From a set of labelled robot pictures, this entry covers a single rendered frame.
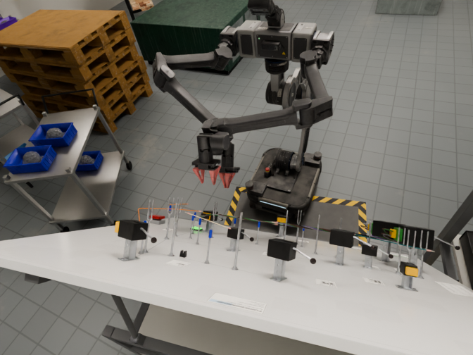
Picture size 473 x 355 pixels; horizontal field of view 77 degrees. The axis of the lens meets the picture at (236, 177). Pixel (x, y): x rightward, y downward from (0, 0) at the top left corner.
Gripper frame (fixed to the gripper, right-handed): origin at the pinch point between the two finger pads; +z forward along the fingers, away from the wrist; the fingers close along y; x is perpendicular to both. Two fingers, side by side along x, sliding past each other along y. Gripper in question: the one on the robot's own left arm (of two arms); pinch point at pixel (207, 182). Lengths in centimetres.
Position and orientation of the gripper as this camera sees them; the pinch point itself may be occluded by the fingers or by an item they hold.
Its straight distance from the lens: 123.3
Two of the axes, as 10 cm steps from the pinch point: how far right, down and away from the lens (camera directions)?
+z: 0.5, 9.3, 3.5
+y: 9.1, 1.0, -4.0
